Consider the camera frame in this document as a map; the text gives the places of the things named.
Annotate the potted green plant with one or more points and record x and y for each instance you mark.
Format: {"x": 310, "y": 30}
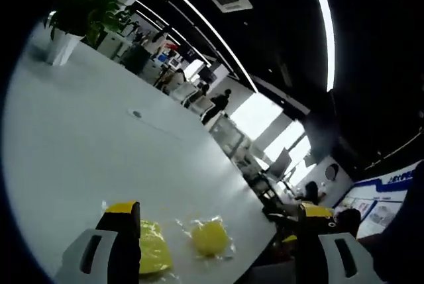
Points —
{"x": 83, "y": 12}

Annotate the blue wall poster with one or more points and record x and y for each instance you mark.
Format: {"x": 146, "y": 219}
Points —
{"x": 377, "y": 204}

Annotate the yellow rectangular silicone block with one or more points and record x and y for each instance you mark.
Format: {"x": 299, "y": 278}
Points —
{"x": 154, "y": 247}

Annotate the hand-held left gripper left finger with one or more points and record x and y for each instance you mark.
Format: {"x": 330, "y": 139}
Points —
{"x": 122, "y": 247}

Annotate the ceiling light strip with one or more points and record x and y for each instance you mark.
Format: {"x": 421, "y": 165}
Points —
{"x": 205, "y": 29}
{"x": 326, "y": 26}

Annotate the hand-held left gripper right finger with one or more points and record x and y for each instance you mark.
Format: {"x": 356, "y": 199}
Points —
{"x": 311, "y": 251}

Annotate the round dark wall object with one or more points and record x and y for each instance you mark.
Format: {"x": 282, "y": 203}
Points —
{"x": 332, "y": 172}

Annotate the grey mesh office chair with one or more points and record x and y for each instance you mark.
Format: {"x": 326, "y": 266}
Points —
{"x": 228, "y": 136}

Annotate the yellow round silicone block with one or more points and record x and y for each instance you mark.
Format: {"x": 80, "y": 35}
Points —
{"x": 210, "y": 239}

